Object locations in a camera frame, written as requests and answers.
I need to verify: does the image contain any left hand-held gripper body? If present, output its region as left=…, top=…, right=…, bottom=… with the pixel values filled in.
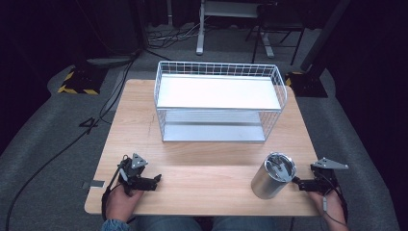
left=116, top=152, right=150, bottom=196

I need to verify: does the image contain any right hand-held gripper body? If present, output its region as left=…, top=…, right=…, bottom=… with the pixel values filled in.
left=309, top=156, right=350, bottom=194

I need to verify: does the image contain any silver metal cup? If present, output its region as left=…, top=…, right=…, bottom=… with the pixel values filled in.
left=250, top=151, right=298, bottom=200

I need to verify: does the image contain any person's left hand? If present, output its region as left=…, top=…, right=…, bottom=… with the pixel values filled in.
left=105, top=184, right=145, bottom=223

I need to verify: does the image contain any person's right hand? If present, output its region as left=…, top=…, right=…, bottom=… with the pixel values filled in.
left=308, top=189, right=349, bottom=229

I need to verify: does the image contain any black yellow-striped stand base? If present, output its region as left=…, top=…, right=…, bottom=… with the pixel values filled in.
left=57, top=64, right=109, bottom=96
left=284, top=70, right=329, bottom=99

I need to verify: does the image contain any black chair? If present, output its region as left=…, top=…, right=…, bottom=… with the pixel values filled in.
left=244, top=2, right=306, bottom=66

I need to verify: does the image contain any long black floor cable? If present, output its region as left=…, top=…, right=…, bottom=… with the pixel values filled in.
left=4, top=57, right=138, bottom=231

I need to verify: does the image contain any white wire shelf rack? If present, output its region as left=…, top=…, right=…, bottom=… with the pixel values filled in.
left=153, top=60, right=289, bottom=143

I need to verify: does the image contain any black slanted stand post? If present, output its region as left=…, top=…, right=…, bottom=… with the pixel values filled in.
left=299, top=0, right=351, bottom=73

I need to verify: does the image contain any bundle of floor cables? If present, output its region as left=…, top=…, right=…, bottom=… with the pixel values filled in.
left=146, top=22, right=206, bottom=50

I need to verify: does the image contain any white desk frame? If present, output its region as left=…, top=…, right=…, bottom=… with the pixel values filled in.
left=195, top=0, right=276, bottom=59

